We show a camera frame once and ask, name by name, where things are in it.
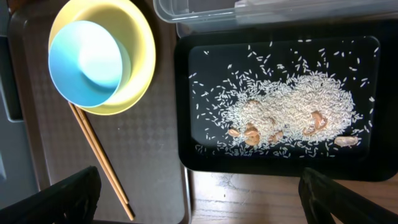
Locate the yellow plate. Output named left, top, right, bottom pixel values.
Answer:
left=49, top=0, right=156, bottom=115

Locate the rice pile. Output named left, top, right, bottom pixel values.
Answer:
left=188, top=36, right=380, bottom=158

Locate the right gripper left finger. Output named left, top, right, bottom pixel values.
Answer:
left=1, top=166, right=101, bottom=224

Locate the black waste tray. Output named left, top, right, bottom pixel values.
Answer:
left=175, top=20, right=397, bottom=182

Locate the light blue bowl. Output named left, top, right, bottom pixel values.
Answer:
left=48, top=21, right=131, bottom=108

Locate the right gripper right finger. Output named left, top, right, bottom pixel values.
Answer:
left=298, top=168, right=397, bottom=224

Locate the clear plastic bin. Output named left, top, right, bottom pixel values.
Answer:
left=153, top=0, right=397, bottom=37

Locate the brown serving tray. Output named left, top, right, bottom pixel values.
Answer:
left=8, top=1, right=192, bottom=223

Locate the grey dishwasher rack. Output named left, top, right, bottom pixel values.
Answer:
left=1, top=0, right=38, bottom=208

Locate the wooden chopstick left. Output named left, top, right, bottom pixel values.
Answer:
left=67, top=101, right=136, bottom=222

